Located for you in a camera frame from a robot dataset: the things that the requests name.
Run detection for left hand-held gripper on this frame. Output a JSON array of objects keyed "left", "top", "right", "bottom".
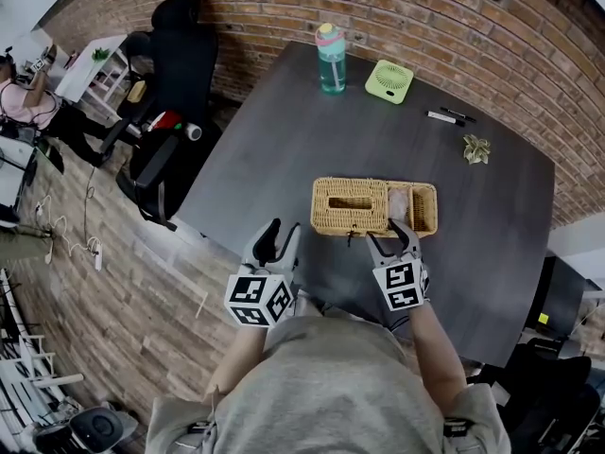
[{"left": 223, "top": 218, "right": 303, "bottom": 329}]

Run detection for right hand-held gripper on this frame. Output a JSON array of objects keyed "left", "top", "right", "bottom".
[{"left": 365, "top": 218, "right": 431, "bottom": 313}]

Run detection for woven wicker box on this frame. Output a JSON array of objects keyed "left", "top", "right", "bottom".
[{"left": 309, "top": 176, "right": 440, "bottom": 240}]

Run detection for person's left forearm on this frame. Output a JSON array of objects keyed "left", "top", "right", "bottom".
[{"left": 203, "top": 322, "right": 267, "bottom": 405}]

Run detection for person's right forearm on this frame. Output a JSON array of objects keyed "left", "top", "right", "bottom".
[{"left": 406, "top": 299, "right": 470, "bottom": 418}]

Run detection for teal water bottle pink lid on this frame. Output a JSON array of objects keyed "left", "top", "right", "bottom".
[{"left": 314, "top": 22, "right": 348, "bottom": 96}]

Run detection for yellow box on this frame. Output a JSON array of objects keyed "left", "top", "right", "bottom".
[{"left": 126, "top": 79, "right": 148, "bottom": 104}]

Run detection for clear plastic bag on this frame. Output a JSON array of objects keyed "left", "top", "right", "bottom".
[{"left": 388, "top": 186, "right": 412, "bottom": 222}]

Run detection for small artificial succulent plant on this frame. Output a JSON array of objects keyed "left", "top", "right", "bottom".
[{"left": 461, "top": 132, "right": 493, "bottom": 166}]

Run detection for white marker pen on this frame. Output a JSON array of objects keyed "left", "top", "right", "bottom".
[{"left": 425, "top": 110, "right": 467, "bottom": 129}]

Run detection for black marker pen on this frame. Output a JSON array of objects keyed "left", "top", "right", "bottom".
[{"left": 439, "top": 106, "right": 478, "bottom": 124}]

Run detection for person's grey shirt torso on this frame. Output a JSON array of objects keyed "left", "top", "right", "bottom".
[{"left": 145, "top": 295, "right": 512, "bottom": 454}]

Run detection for small green desk fan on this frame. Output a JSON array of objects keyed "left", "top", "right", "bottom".
[{"left": 364, "top": 59, "right": 416, "bottom": 106}]

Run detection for red and green object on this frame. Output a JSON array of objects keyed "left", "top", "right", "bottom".
[{"left": 147, "top": 110, "right": 184, "bottom": 133}]

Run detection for black cabinet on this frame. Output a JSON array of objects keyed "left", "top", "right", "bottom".
[{"left": 523, "top": 254, "right": 591, "bottom": 341}]

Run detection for black office chair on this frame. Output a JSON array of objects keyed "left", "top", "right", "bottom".
[{"left": 114, "top": 0, "right": 224, "bottom": 233}]

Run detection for white side desk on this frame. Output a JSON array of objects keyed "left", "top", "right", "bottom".
[{"left": 53, "top": 33, "right": 132, "bottom": 115}]

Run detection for black round device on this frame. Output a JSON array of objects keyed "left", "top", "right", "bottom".
[{"left": 67, "top": 406, "right": 128, "bottom": 454}]

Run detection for white metal rack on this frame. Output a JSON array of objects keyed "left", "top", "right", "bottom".
[{"left": 0, "top": 266, "right": 85, "bottom": 428}]

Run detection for white cable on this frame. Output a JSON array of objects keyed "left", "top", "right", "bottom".
[{"left": 33, "top": 194, "right": 101, "bottom": 265}]

